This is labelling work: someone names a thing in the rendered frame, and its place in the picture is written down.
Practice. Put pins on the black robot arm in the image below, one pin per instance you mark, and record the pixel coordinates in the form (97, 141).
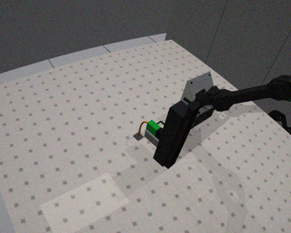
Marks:
(278, 88)

